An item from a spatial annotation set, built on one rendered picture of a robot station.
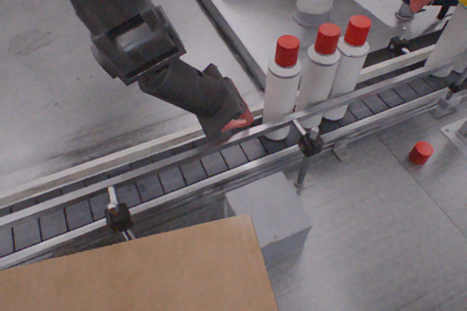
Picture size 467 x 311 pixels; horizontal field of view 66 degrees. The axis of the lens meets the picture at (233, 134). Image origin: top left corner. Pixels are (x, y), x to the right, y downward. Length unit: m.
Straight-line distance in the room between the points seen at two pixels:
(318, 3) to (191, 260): 0.70
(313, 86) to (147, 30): 0.31
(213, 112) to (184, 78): 0.08
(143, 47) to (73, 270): 0.22
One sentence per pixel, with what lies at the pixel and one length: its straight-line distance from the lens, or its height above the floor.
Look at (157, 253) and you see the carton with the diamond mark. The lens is 0.31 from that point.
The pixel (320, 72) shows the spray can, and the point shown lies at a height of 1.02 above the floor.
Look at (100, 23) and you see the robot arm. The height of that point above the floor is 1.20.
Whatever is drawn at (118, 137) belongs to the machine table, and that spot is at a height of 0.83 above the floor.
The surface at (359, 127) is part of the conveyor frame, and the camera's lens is 0.72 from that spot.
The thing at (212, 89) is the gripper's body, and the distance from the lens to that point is 0.48.
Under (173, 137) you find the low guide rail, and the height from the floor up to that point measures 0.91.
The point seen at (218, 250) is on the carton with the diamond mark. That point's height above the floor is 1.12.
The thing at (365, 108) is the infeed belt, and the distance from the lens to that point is 0.75.
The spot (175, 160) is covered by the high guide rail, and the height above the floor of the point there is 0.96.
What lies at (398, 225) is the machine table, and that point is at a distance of 0.68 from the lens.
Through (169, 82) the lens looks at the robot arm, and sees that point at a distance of 0.43.
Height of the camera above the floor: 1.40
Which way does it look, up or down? 52 degrees down
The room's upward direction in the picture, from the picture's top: straight up
